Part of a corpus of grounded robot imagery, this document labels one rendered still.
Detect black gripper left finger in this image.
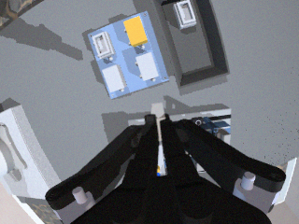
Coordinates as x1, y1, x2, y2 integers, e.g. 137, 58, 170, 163
45, 104, 161, 224

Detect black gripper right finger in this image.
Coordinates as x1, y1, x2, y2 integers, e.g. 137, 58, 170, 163
157, 103, 286, 224

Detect yellow rectangular block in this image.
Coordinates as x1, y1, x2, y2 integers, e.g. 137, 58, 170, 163
124, 16, 148, 47

